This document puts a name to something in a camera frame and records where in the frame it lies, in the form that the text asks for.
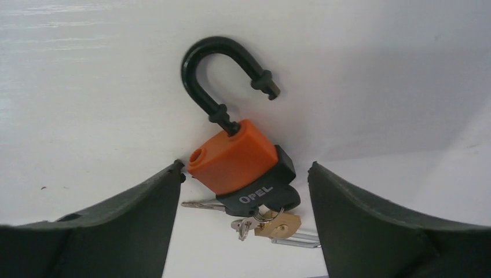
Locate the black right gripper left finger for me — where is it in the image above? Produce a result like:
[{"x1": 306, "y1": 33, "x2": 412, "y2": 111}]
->
[{"x1": 1, "y1": 160, "x2": 185, "y2": 277}]

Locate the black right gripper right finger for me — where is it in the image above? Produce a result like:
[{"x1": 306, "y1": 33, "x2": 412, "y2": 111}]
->
[{"x1": 308, "y1": 163, "x2": 490, "y2": 277}]

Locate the small brass padlock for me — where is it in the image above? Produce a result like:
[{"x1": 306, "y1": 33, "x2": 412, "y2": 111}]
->
[{"x1": 254, "y1": 211, "x2": 321, "y2": 249}]

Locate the orange black key fob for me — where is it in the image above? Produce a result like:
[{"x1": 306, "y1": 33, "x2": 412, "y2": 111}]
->
[{"x1": 181, "y1": 36, "x2": 301, "y2": 217}]

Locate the black-headed key bunch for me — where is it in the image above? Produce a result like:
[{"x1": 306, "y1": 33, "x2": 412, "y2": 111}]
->
[{"x1": 181, "y1": 199, "x2": 259, "y2": 217}]

